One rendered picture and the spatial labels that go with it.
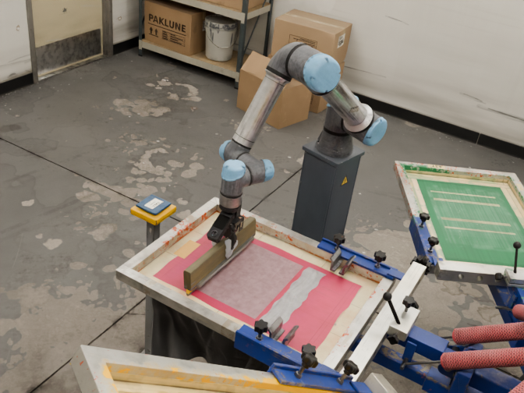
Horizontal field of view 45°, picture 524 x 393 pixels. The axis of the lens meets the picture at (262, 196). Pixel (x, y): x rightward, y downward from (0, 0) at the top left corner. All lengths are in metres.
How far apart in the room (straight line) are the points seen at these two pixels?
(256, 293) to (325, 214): 0.60
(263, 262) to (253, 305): 0.23
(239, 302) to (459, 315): 1.96
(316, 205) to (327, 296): 0.55
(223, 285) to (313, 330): 0.35
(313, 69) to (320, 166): 0.62
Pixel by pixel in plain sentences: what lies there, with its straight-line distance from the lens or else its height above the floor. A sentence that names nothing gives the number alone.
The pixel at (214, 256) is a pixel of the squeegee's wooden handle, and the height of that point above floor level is 1.04.
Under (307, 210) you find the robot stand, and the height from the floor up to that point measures 0.92.
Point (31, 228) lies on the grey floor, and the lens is 4.07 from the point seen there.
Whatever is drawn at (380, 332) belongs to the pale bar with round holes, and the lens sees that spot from 1.98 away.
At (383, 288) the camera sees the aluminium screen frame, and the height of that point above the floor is 0.99.
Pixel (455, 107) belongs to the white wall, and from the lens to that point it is 5.79.
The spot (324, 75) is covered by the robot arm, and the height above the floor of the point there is 1.64.
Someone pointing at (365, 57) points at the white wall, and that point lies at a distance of 5.93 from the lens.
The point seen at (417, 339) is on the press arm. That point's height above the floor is 1.04.
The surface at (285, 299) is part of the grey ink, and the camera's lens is 2.14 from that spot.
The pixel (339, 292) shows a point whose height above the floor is 0.95.
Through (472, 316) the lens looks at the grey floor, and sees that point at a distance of 3.85.
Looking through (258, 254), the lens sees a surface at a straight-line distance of 2.31.
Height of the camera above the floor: 2.37
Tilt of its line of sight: 32 degrees down
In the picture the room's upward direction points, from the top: 8 degrees clockwise
